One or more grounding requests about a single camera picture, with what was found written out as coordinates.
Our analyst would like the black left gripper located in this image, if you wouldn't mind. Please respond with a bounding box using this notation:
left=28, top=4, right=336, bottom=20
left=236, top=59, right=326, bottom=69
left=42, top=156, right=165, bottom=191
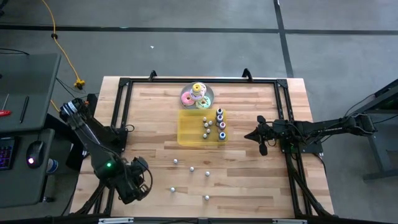
left=118, top=156, right=154, bottom=205

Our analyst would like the red-handled screwdriver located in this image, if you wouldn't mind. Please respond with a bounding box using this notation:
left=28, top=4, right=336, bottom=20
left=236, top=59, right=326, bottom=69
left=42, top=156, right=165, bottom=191
left=0, top=93, right=12, bottom=118

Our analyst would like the yellow translucent plastic tray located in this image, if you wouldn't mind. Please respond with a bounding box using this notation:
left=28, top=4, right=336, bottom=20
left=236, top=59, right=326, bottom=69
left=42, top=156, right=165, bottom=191
left=177, top=108, right=228, bottom=146

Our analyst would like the grey desk top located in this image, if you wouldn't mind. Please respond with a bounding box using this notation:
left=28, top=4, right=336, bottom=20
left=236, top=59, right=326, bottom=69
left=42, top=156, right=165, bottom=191
left=0, top=128, right=56, bottom=208
left=0, top=53, right=62, bottom=134

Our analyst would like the silver metal bracket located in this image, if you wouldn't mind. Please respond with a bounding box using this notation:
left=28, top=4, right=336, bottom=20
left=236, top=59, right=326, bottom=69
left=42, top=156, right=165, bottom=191
left=98, top=217, right=134, bottom=224
left=272, top=218, right=308, bottom=224

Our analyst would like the mint striped toy donut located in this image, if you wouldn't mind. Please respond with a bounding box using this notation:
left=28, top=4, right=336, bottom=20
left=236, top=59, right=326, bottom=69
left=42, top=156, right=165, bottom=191
left=195, top=96, right=212, bottom=110

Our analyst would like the grey round plate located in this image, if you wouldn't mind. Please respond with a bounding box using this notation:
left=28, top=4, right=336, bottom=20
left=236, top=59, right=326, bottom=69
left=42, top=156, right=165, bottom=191
left=180, top=82, right=215, bottom=110

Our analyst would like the blue and white can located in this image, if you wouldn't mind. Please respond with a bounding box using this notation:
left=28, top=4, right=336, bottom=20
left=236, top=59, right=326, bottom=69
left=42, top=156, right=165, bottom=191
left=45, top=157, right=60, bottom=174

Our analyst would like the pink frosted toy donut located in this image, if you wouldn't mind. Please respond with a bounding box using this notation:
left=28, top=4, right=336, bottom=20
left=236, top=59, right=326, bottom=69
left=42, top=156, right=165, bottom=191
left=180, top=92, right=196, bottom=107

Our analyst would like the purple frosted toy donut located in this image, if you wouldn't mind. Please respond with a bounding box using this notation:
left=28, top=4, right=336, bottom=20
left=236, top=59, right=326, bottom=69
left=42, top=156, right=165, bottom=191
left=189, top=83, right=208, bottom=102

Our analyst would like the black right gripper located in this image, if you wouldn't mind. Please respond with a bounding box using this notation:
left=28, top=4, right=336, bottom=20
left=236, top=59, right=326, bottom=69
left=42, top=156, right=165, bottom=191
left=244, top=115, right=282, bottom=156

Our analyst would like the black computer mouse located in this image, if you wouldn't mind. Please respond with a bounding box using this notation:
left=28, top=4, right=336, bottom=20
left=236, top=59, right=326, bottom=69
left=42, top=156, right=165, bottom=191
left=25, top=140, right=45, bottom=169

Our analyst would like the grey table stand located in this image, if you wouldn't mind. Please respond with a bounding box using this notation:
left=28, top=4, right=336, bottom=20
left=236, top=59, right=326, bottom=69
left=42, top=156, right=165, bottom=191
left=343, top=79, right=398, bottom=182

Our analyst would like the black aluminium table frame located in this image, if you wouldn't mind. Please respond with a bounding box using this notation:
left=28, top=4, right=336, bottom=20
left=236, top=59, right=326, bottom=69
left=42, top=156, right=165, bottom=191
left=70, top=77, right=335, bottom=218

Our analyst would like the yellow extension cable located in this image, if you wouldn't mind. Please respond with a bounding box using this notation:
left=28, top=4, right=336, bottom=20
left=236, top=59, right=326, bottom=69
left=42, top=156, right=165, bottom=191
left=41, top=0, right=86, bottom=113

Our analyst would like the black pen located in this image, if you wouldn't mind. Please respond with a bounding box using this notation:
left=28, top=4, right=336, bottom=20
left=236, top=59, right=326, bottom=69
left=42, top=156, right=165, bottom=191
left=19, top=95, right=30, bottom=124

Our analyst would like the backlit black keyboard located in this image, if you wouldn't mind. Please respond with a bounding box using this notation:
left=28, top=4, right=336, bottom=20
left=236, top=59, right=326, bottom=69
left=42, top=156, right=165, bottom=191
left=0, top=136, right=17, bottom=171

